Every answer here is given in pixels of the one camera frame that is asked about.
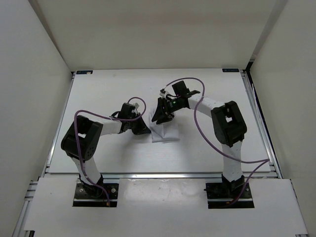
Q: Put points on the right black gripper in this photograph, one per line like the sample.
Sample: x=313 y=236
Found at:
x=161 y=114

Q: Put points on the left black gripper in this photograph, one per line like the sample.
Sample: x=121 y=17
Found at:
x=142 y=128

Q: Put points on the white skirt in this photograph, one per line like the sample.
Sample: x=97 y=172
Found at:
x=165 y=132

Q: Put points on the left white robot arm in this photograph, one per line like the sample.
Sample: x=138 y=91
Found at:
x=80 y=143

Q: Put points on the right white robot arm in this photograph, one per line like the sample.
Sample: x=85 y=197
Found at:
x=228 y=125

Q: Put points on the left blue label sticker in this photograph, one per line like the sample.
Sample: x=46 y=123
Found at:
x=84 y=72

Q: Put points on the blue label sticker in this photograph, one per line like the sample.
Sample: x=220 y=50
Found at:
x=230 y=70
x=84 y=72

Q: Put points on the right blue label sticker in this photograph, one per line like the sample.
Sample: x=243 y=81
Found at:
x=230 y=70

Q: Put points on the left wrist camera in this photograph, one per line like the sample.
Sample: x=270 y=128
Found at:
x=128 y=113

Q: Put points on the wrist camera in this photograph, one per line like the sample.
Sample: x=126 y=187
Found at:
x=180 y=91
x=128 y=113

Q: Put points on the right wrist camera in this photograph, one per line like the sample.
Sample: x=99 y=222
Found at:
x=180 y=91

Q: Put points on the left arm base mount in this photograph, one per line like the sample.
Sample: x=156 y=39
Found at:
x=95 y=197

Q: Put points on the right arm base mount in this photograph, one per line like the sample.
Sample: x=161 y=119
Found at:
x=229 y=195

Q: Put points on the front aluminium frame rail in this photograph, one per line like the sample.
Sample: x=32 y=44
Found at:
x=270 y=174

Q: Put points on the aluminium frame rail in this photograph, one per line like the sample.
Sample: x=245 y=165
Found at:
x=270 y=174
x=254 y=102
x=19 y=230

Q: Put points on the right aluminium frame rail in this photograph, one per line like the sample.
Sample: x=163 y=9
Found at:
x=254 y=102

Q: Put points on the left aluminium frame rail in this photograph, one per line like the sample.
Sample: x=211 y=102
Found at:
x=19 y=230

